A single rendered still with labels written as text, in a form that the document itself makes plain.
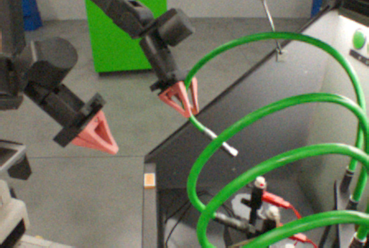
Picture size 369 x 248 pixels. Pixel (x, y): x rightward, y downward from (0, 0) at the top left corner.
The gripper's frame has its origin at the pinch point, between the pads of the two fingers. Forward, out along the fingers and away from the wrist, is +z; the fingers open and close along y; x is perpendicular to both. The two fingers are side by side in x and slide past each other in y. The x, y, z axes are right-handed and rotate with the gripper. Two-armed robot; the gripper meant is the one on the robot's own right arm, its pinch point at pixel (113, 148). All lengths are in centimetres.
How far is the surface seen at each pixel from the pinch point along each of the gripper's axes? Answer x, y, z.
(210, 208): -12.2, 14.7, 12.0
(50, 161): 123, -173, 4
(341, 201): 8.8, 22.1, 42.7
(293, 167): 44, 6, 57
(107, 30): 292, -139, -47
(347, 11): 37, 46, 19
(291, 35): 14.3, 34.3, 8.1
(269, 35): 14.8, 31.4, 5.7
